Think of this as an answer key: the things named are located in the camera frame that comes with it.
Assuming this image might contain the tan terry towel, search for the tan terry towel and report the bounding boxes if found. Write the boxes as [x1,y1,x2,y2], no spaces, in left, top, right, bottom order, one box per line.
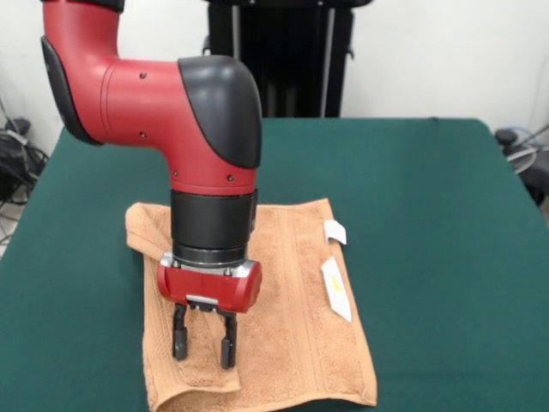
[124,197,378,412]

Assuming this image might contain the dark green table cloth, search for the dark green table cloth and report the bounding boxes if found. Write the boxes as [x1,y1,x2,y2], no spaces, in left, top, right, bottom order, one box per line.
[0,118,549,412]

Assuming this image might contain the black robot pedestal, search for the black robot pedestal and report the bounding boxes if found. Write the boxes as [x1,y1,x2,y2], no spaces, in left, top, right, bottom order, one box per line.
[200,0,358,119]

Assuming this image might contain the black cable bundle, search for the black cable bundle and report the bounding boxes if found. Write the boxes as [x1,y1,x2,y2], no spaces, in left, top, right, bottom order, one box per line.
[0,128,51,207]

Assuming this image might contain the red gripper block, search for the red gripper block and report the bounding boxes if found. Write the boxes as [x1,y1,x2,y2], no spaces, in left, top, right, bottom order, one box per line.
[155,259,263,370]

